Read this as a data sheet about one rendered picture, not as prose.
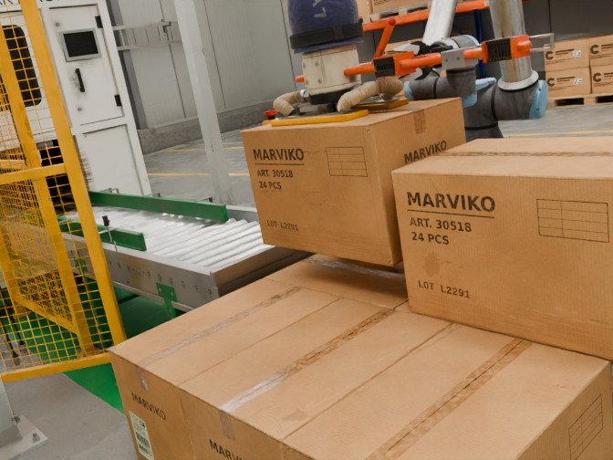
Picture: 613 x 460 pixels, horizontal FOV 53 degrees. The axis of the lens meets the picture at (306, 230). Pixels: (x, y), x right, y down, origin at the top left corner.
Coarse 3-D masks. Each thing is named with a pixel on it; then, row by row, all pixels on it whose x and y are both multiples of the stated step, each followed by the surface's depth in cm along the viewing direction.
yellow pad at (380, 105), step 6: (372, 96) 196; (366, 102) 197; (372, 102) 193; (378, 102) 192; (384, 102) 190; (390, 102) 188; (396, 102) 190; (402, 102) 192; (408, 102) 193; (354, 108) 198; (360, 108) 196; (366, 108) 194; (372, 108) 192; (378, 108) 191; (384, 108) 189; (390, 108) 188
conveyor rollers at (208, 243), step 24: (72, 216) 393; (96, 216) 377; (120, 216) 367; (144, 216) 357; (168, 216) 347; (168, 240) 297; (192, 240) 286; (216, 240) 283; (240, 240) 271; (216, 264) 243
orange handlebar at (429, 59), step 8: (480, 48) 152; (520, 48) 145; (528, 48) 146; (424, 56) 164; (432, 56) 162; (440, 56) 160; (464, 56) 155; (472, 56) 154; (480, 56) 152; (360, 64) 209; (368, 64) 209; (400, 64) 170; (408, 64) 168; (416, 64) 166; (424, 64) 165; (432, 64) 165; (344, 72) 186; (352, 72) 184; (360, 72) 182; (368, 72) 180; (296, 80) 202; (304, 80) 200
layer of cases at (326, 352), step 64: (320, 256) 232; (192, 320) 192; (256, 320) 184; (320, 320) 176; (384, 320) 169; (448, 320) 163; (128, 384) 179; (192, 384) 153; (256, 384) 147; (320, 384) 142; (384, 384) 138; (448, 384) 133; (512, 384) 129; (576, 384) 125; (192, 448) 159; (256, 448) 132; (320, 448) 119; (384, 448) 116; (448, 448) 113; (512, 448) 110; (576, 448) 124
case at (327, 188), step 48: (288, 144) 190; (336, 144) 174; (384, 144) 166; (432, 144) 179; (288, 192) 197; (336, 192) 180; (384, 192) 167; (288, 240) 205; (336, 240) 187; (384, 240) 171
